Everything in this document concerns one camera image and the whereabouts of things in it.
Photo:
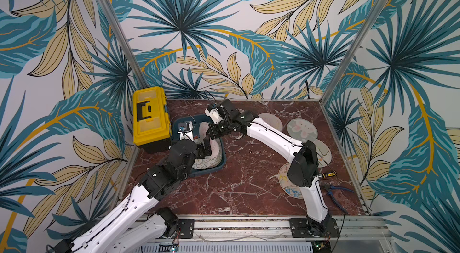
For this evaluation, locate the green white flower coaster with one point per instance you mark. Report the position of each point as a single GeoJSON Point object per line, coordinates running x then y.
{"type": "Point", "coordinates": [207, 163]}

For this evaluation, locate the unicorn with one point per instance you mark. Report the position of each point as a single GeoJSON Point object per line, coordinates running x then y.
{"type": "Point", "coordinates": [272, 120]}

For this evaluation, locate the cream blue doodle coaster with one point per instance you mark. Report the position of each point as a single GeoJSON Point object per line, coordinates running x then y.
{"type": "Point", "coordinates": [288, 187]}

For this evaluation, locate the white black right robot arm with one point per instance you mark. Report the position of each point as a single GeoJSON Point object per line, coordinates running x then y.
{"type": "Point", "coordinates": [302, 156]}

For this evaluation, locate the pink unicorn ring coaster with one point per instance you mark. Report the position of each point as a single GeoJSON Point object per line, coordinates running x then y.
{"type": "Point", "coordinates": [216, 148]}

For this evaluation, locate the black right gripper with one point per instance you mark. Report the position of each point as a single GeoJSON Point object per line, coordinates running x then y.
{"type": "Point", "coordinates": [218, 128]}

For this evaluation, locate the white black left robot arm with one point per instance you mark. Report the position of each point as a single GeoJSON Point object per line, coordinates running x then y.
{"type": "Point", "coordinates": [113, 233]}

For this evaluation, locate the cream cat flower coaster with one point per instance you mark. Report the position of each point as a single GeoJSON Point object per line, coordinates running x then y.
{"type": "Point", "coordinates": [324, 154]}

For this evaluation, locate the silver aluminium corner post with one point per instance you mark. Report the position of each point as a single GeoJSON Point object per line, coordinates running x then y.
{"type": "Point", "coordinates": [362, 32]}

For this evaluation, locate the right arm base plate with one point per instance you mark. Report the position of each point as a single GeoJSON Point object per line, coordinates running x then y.
{"type": "Point", "coordinates": [306, 227]}

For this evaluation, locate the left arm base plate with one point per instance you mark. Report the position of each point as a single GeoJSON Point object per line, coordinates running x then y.
{"type": "Point", "coordinates": [181, 228]}

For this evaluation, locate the silver aluminium left post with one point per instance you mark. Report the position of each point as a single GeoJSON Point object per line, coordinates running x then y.
{"type": "Point", "coordinates": [113, 21]}

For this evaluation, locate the aluminium front rail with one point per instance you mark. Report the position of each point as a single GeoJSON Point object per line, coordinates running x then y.
{"type": "Point", "coordinates": [276, 228]}

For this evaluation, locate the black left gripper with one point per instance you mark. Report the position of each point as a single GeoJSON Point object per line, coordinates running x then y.
{"type": "Point", "coordinates": [201, 153]}

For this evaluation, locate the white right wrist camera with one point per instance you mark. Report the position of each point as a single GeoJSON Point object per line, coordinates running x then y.
{"type": "Point", "coordinates": [214, 115]}

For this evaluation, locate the yellow black screwdriver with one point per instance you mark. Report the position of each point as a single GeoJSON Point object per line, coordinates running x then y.
{"type": "Point", "coordinates": [327, 175]}

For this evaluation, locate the teal plastic storage box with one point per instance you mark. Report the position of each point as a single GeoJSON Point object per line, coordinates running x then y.
{"type": "Point", "coordinates": [199, 124]}

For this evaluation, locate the yellow plastic toolbox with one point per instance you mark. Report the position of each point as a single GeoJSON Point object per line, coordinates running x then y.
{"type": "Point", "coordinates": [151, 124]}

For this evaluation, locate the green bunny coaster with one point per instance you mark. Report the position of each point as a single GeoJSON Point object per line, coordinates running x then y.
{"type": "Point", "coordinates": [302, 130]}

